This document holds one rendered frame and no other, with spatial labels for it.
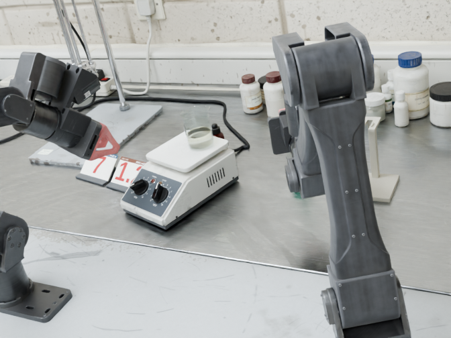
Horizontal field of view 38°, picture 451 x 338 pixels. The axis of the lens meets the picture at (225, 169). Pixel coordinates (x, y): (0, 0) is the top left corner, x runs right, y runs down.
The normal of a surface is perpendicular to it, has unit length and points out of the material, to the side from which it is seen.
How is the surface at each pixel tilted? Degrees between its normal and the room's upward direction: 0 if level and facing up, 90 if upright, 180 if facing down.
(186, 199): 90
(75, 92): 97
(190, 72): 90
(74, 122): 97
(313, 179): 109
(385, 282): 71
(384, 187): 0
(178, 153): 0
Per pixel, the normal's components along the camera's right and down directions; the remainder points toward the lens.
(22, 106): 0.83, 0.14
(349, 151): 0.01, 0.17
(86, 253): -0.18, -0.86
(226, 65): -0.44, 0.51
